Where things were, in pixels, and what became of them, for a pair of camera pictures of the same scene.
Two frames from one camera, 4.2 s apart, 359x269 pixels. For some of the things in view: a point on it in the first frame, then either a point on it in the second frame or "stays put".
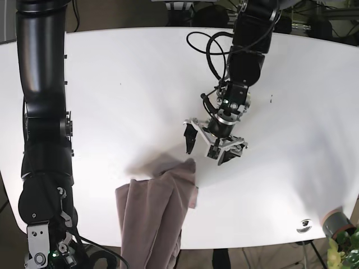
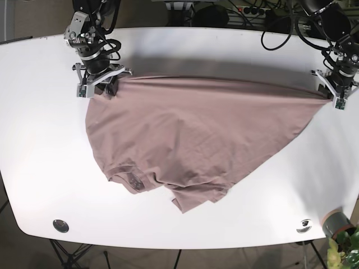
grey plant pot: x=336 y=222 stays put
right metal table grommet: x=307 y=225 stays put
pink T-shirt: x=151 y=212 → x=192 y=138
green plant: x=343 y=252 stays put
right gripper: x=233 y=100 → x=339 y=82
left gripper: x=40 y=256 → x=97 y=74
